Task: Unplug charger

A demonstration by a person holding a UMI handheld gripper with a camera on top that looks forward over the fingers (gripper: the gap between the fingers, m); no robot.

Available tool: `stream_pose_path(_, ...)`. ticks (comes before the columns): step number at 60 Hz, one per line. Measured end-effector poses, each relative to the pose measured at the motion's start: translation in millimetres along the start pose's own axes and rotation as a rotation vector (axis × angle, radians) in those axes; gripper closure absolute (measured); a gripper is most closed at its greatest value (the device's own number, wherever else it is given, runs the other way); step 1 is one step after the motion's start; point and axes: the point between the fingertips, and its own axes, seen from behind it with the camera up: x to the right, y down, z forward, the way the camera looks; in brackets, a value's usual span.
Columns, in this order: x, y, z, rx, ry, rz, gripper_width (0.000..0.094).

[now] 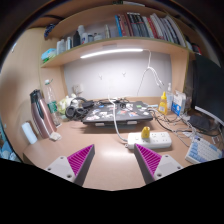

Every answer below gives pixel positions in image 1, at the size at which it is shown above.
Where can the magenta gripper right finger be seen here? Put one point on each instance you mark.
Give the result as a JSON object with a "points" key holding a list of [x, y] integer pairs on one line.
{"points": [[153, 166]]}

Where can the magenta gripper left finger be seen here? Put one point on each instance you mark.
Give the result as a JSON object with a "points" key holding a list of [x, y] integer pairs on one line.
{"points": [[73, 168]]}

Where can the yellow charger plug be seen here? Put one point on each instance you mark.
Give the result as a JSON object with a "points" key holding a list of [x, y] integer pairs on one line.
{"points": [[145, 133]]}

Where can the white power strip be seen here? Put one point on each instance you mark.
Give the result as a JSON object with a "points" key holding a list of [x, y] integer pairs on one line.
{"points": [[156, 140]]}

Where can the white blue keyboard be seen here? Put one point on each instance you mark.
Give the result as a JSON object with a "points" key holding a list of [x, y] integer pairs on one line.
{"points": [[201, 151]]}

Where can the black headphones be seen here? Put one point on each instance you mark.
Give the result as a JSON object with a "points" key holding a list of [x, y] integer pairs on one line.
{"points": [[78, 108]]}

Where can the pink insulated bottle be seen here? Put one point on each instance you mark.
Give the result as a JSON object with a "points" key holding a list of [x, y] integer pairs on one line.
{"points": [[41, 114]]}

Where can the black laptop with stickers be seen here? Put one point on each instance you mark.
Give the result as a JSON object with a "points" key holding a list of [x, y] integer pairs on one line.
{"points": [[119, 112]]}

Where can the yellow glue bottle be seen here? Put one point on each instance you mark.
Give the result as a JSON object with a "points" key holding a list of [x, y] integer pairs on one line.
{"points": [[163, 104]]}

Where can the blue white box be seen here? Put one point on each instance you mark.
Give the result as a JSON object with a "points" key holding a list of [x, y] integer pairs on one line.
{"points": [[178, 103]]}

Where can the black device on desk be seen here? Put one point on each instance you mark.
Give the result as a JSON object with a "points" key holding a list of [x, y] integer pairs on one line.
{"points": [[199, 122]]}

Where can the clear sanitizer bottle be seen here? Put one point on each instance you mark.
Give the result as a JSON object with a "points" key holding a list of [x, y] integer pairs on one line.
{"points": [[169, 95]]}

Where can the clear plastic water bottle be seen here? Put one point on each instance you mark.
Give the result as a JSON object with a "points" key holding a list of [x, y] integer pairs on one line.
{"points": [[51, 103]]}

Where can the black computer monitor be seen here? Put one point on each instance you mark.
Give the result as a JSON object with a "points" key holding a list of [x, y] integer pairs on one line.
{"points": [[208, 88]]}

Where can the blue tissue pack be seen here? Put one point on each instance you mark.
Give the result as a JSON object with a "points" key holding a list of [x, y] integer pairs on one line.
{"points": [[50, 53]]}

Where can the white LED light bar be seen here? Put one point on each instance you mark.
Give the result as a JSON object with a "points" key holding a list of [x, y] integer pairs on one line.
{"points": [[113, 51]]}

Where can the white toiletry bottles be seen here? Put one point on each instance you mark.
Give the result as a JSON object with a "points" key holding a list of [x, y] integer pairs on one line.
{"points": [[81, 36]]}

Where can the row of books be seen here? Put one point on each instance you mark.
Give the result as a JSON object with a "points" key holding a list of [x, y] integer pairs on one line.
{"points": [[132, 24]]}

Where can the wooden wall shelf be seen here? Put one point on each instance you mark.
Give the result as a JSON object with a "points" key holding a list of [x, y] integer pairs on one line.
{"points": [[178, 53]]}

